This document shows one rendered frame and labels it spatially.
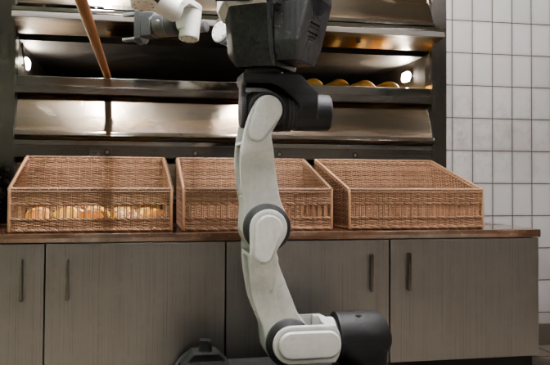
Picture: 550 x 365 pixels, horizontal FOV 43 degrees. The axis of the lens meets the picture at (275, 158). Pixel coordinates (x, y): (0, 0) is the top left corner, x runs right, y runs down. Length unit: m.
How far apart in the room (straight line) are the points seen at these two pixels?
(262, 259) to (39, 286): 0.80
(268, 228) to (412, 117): 1.37
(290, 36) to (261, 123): 0.26
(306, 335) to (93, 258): 0.78
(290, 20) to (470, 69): 1.49
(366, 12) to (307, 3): 1.20
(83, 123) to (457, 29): 1.72
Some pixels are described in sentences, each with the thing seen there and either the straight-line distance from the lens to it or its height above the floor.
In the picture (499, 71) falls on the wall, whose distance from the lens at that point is 3.46.
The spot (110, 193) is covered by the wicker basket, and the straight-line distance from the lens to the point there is 2.50.
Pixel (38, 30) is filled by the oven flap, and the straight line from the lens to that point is 3.07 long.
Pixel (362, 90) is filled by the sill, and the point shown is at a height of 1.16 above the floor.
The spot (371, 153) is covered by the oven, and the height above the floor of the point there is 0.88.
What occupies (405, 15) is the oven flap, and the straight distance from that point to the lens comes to 3.29.
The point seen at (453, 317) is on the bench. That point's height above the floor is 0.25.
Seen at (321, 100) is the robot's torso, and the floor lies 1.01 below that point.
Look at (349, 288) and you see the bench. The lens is 2.59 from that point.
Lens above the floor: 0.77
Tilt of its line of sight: 2 degrees up
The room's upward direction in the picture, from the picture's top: straight up
